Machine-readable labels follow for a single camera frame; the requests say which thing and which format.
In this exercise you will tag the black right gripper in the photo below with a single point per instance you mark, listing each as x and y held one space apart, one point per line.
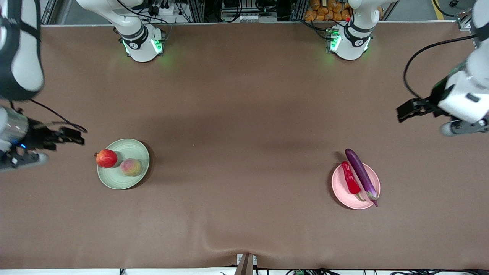
37 136

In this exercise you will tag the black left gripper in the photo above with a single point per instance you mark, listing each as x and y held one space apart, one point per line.
433 99

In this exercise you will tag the red pomegranate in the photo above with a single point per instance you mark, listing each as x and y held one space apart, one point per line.
106 158

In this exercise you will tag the yellow-pink peach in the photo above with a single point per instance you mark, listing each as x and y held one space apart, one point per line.
131 167

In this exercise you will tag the purple eggplant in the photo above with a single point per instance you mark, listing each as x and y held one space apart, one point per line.
361 173

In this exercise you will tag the red chili pepper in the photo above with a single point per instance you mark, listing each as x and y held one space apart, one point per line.
349 181

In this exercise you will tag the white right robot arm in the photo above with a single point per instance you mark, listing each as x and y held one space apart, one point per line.
141 49

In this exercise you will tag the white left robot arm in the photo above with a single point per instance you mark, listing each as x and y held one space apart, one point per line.
349 46

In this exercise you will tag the pale green plate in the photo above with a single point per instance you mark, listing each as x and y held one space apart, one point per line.
128 181

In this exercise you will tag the pink plate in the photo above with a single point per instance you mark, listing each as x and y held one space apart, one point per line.
344 198

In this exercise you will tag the pile of orange buns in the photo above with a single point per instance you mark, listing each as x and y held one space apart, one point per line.
328 10

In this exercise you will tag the white power strip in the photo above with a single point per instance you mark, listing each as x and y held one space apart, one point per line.
164 8

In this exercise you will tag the white terminal block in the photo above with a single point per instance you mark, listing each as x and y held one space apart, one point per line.
253 17

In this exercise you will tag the brown table mat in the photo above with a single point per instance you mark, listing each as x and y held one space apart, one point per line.
244 214

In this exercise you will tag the aluminium frame post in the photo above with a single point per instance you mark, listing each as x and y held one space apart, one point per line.
196 9

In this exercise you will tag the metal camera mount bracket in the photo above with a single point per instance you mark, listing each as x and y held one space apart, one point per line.
246 264

